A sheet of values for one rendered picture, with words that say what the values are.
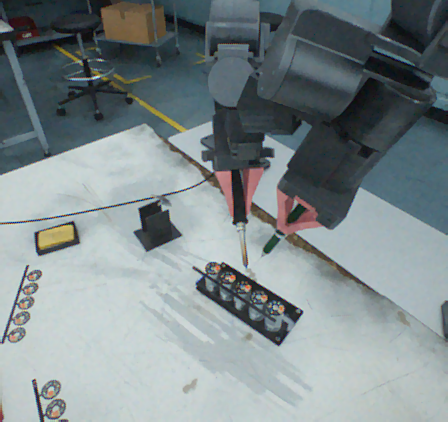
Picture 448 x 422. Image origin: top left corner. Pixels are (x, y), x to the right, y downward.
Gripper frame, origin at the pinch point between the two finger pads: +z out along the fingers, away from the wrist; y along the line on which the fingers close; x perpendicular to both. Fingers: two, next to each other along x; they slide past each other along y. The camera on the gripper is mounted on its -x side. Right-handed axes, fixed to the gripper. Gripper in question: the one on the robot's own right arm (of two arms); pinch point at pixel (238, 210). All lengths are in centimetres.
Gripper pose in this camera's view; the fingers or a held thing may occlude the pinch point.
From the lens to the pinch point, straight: 54.7
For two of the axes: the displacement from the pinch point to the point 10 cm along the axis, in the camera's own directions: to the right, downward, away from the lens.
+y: 9.9, -0.7, 0.8
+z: 0.5, 9.8, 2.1
